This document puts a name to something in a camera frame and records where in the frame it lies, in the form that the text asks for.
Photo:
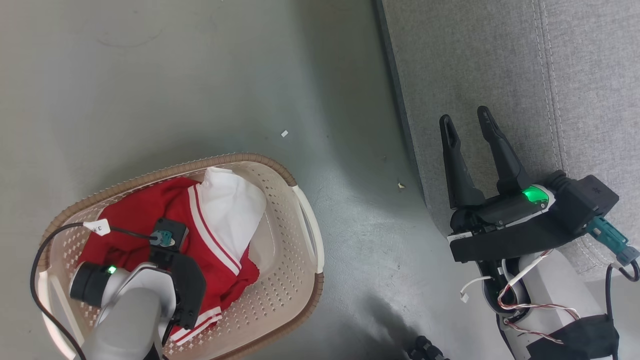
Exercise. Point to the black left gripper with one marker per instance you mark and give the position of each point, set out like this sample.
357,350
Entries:
190,290

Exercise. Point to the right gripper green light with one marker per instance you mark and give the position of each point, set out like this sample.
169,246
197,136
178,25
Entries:
500,212

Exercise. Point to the red and white basketball shorts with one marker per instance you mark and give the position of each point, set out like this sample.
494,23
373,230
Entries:
145,210

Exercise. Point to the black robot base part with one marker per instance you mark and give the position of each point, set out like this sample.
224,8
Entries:
425,349

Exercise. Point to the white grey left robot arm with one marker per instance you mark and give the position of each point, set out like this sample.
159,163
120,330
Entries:
125,325

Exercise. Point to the beige plastic laundry basket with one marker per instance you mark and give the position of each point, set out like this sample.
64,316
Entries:
282,280

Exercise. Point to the grey fabric sofa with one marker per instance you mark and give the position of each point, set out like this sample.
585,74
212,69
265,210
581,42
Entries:
500,60

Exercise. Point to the teal left camera connector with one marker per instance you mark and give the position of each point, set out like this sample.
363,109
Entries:
161,238

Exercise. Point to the teal camera connector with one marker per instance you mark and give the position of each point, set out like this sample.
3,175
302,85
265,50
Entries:
610,237
161,238

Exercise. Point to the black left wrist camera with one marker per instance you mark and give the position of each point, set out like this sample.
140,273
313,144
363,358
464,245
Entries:
175,229

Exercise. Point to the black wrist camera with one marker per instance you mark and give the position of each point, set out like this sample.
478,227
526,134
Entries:
175,229
585,202

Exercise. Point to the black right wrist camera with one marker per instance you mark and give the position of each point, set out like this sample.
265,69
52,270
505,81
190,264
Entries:
585,202

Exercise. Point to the teal right camera connector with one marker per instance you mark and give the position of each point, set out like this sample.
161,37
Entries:
610,237

